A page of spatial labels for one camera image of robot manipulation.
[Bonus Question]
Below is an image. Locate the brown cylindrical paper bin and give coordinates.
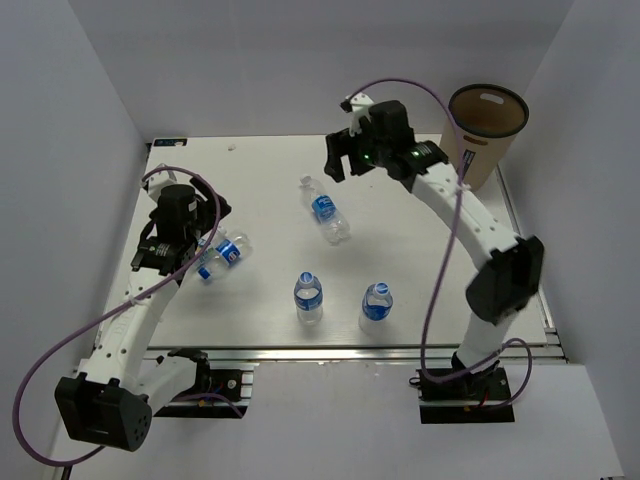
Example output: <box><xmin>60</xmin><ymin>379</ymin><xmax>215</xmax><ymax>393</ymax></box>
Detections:
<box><xmin>439</xmin><ymin>84</ymin><xmax>529</xmax><ymax>190</ymax></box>

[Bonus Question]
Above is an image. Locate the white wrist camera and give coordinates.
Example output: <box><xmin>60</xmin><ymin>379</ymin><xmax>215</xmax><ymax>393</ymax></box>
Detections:
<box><xmin>340</xmin><ymin>92</ymin><xmax>374</xmax><ymax>137</ymax></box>
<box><xmin>141</xmin><ymin>164</ymin><xmax>177</xmax><ymax>202</ymax></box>

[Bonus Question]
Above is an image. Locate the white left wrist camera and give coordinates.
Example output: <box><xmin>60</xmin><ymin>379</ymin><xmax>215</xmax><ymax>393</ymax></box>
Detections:
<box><xmin>141</xmin><ymin>164</ymin><xmax>177</xmax><ymax>202</ymax></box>

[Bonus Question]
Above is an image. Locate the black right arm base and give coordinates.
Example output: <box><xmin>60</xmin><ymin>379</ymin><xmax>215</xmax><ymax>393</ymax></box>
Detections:
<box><xmin>409</xmin><ymin>367</ymin><xmax>515</xmax><ymax>425</ymax></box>

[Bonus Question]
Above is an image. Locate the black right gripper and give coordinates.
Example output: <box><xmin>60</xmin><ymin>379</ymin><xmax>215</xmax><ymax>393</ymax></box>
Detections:
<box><xmin>323</xmin><ymin>122</ymin><xmax>389</xmax><ymax>185</ymax></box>

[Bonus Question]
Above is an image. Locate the white-cap water bottle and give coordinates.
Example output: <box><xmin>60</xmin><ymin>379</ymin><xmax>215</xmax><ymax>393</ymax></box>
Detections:
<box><xmin>300</xmin><ymin>175</ymin><xmax>351</xmax><ymax>245</ymax></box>

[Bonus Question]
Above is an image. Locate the small blue table label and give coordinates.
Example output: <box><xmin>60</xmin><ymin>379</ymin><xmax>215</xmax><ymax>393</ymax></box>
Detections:
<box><xmin>152</xmin><ymin>138</ymin><xmax>187</xmax><ymax>148</ymax></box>

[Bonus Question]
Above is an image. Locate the blue-label bottle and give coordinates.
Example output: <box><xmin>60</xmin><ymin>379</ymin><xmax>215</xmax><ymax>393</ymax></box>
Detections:
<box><xmin>293</xmin><ymin>271</ymin><xmax>324</xmax><ymax>325</ymax></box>
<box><xmin>358</xmin><ymin>282</ymin><xmax>394</xmax><ymax>336</ymax></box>

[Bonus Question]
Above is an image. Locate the lying Pepsi-label bottle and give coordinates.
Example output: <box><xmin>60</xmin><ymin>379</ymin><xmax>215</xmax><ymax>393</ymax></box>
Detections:
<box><xmin>195</xmin><ymin>227</ymin><xmax>252</xmax><ymax>281</ymax></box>

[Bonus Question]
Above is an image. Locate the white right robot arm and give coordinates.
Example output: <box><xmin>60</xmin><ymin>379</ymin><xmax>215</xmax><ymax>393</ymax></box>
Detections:
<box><xmin>324</xmin><ymin>94</ymin><xmax>544</xmax><ymax>399</ymax></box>

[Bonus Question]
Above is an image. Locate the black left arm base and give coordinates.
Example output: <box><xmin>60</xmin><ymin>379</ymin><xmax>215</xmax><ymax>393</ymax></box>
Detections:
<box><xmin>154</xmin><ymin>348</ymin><xmax>254</xmax><ymax>419</ymax></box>

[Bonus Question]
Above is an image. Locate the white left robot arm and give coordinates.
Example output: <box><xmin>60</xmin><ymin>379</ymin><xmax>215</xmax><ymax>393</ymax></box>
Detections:
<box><xmin>54</xmin><ymin>179</ymin><xmax>231</xmax><ymax>452</ymax></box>

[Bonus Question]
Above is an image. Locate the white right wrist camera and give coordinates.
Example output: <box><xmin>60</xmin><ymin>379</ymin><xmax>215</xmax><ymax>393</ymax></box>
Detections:
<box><xmin>340</xmin><ymin>92</ymin><xmax>374</xmax><ymax>137</ymax></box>

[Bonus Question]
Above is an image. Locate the lying green-label bottle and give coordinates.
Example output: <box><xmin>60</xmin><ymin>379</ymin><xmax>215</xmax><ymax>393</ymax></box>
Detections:
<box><xmin>193</xmin><ymin>237</ymin><xmax>213</xmax><ymax>269</ymax></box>

